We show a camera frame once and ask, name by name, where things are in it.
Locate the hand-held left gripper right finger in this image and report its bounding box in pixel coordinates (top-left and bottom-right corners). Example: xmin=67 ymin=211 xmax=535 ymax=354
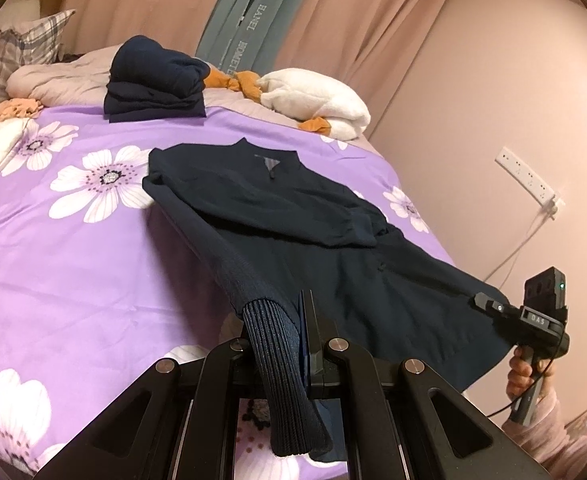
xmin=299 ymin=289 xmax=550 ymax=480

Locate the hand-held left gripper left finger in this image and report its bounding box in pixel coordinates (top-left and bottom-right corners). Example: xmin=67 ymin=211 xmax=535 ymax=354
xmin=32 ymin=324 xmax=257 ymax=480

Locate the pink curtain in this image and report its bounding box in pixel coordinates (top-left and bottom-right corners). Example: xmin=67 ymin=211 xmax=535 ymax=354
xmin=61 ymin=0 xmax=245 ymax=62
xmin=272 ymin=0 xmax=460 ymax=112

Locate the person's right hand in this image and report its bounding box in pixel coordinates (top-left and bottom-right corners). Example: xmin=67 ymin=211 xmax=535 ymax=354
xmin=506 ymin=347 xmax=557 ymax=402

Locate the white goose plush toy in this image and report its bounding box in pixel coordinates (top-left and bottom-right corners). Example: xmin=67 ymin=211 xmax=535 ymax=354
xmin=201 ymin=66 xmax=372 ymax=141

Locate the purple floral bed sheet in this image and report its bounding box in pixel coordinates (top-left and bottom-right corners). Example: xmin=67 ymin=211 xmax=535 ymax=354
xmin=0 ymin=105 xmax=457 ymax=480

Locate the stack of folded navy clothes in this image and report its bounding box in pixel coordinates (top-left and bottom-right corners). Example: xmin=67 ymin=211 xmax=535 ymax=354
xmin=104 ymin=35 xmax=212 ymax=124

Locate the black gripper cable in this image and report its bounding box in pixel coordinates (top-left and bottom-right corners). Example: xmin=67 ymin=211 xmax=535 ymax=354
xmin=487 ymin=330 xmax=562 ymax=419

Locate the white wall power strip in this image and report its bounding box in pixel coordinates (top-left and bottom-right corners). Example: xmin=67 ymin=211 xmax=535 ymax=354
xmin=495 ymin=147 xmax=567 ymax=220

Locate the peach cloth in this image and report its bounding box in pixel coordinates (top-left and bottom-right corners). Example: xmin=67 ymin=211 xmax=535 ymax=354
xmin=0 ymin=97 xmax=45 ymax=124

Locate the grey-pink quilt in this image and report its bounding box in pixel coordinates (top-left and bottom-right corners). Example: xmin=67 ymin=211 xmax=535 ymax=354
xmin=6 ymin=45 xmax=374 ymax=153

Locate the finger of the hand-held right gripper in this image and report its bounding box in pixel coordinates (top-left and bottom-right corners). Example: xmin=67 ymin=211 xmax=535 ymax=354
xmin=470 ymin=293 xmax=524 ymax=327

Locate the white power cable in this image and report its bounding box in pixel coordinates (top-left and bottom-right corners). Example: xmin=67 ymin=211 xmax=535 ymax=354
xmin=480 ymin=205 xmax=557 ymax=284

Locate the person's right forearm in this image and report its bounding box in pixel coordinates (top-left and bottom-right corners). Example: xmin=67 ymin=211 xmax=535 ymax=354
xmin=501 ymin=390 xmax=587 ymax=480

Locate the grey-green lettered curtain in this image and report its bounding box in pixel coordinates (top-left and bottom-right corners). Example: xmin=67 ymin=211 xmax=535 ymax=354
xmin=194 ymin=0 xmax=320 ymax=80

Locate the navy zip jacket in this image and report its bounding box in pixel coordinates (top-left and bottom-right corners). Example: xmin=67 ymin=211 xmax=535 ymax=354
xmin=142 ymin=137 xmax=512 ymax=462

